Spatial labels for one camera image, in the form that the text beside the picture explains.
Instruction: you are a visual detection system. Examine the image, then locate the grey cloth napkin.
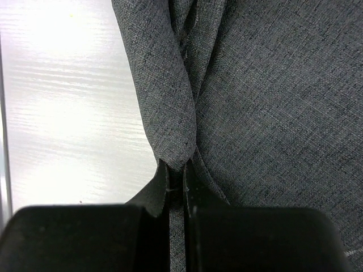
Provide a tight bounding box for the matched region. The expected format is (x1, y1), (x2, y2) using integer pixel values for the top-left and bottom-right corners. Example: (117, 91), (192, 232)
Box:
(112, 1), (362, 271)

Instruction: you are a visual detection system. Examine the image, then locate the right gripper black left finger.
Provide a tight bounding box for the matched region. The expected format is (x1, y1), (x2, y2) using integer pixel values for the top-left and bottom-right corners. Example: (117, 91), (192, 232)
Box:
(127, 163), (170, 271)

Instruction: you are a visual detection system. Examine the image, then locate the aluminium rail front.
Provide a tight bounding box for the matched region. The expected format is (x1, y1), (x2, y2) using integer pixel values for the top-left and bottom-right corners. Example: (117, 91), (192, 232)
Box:
(0, 36), (14, 227)

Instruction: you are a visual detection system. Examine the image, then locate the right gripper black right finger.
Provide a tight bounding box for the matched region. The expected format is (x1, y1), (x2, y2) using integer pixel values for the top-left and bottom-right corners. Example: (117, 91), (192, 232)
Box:
(183, 164), (228, 271)

